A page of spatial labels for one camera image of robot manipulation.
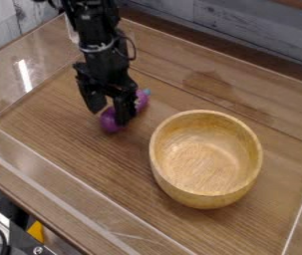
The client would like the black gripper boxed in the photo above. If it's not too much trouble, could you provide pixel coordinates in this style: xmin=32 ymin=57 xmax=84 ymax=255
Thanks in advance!
xmin=73 ymin=46 xmax=137 ymax=127

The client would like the purple toy eggplant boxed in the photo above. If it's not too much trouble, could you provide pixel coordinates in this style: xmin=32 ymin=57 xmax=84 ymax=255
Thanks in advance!
xmin=100 ymin=89 xmax=151 ymax=132

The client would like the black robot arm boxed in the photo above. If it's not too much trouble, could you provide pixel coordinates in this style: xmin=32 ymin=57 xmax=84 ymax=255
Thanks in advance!
xmin=32 ymin=0 xmax=139 ymax=128

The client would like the brown wooden bowl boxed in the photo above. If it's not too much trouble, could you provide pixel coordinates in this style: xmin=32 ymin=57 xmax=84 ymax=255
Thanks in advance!
xmin=149 ymin=110 xmax=263 ymax=209

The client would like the yellow tag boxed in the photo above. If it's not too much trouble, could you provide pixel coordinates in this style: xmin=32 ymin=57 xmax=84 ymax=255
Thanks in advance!
xmin=26 ymin=220 xmax=45 ymax=243

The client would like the black metal base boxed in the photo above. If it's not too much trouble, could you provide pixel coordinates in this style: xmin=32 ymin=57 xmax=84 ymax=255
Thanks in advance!
xmin=0 ymin=198 xmax=58 ymax=255

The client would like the clear acrylic corner bracket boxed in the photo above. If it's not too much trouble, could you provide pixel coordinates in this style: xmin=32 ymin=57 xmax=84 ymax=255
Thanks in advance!
xmin=65 ymin=14 xmax=80 ymax=45

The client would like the clear acrylic tray wall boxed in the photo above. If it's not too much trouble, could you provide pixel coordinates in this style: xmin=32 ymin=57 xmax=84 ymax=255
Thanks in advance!
xmin=0 ymin=12 xmax=302 ymax=255

